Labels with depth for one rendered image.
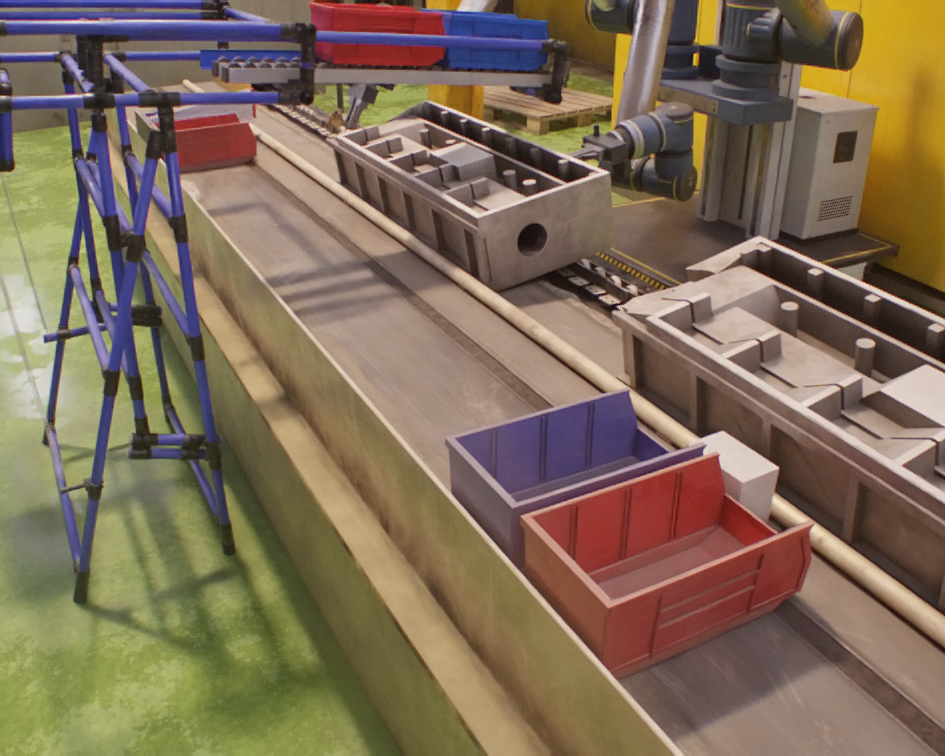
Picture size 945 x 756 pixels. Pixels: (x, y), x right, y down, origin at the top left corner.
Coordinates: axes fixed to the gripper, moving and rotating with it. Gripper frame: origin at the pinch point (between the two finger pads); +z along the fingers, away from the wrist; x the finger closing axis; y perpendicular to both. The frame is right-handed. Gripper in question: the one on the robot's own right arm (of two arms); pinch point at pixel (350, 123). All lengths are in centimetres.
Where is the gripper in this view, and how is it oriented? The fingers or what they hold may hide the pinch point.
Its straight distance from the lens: 303.4
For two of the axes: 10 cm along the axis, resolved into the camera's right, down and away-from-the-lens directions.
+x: 4.6, 4.2, -7.8
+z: -3.8, 8.9, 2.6
